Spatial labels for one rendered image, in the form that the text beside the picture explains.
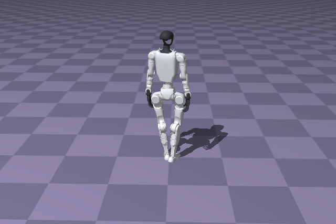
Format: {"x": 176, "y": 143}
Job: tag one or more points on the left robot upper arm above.
{"x": 151, "y": 63}

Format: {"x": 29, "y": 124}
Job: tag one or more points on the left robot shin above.
{"x": 163, "y": 138}

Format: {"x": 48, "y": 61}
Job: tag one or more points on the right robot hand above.
{"x": 187, "y": 102}

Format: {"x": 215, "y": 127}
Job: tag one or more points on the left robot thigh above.
{"x": 158, "y": 107}

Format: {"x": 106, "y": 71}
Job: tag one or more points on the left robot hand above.
{"x": 149, "y": 98}

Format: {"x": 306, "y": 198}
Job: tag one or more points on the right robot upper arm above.
{"x": 181, "y": 58}

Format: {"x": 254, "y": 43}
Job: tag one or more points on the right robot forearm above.
{"x": 186, "y": 86}

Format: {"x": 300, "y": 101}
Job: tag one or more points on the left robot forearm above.
{"x": 149, "y": 82}

